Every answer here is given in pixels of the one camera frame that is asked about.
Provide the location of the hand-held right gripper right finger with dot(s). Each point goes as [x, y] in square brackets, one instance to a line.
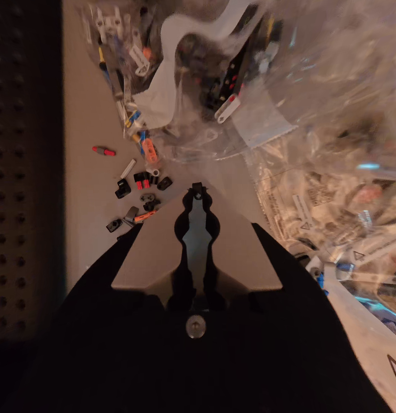
[243, 255]

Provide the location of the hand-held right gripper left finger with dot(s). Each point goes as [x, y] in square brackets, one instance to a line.
[149, 255]

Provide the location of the scattered loose lego pieces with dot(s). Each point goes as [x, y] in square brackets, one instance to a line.
[122, 188]

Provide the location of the red grey lego pin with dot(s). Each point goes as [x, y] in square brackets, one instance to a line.
[103, 150]

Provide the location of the black lego connector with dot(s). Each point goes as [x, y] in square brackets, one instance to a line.
[198, 192]

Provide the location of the numbered clear plastic bag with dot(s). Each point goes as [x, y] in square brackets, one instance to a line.
[159, 93]

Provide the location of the clear bag grey blue parts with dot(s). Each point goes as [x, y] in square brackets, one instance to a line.
[362, 338]

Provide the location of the black perforated board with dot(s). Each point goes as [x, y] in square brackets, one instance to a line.
[24, 161]

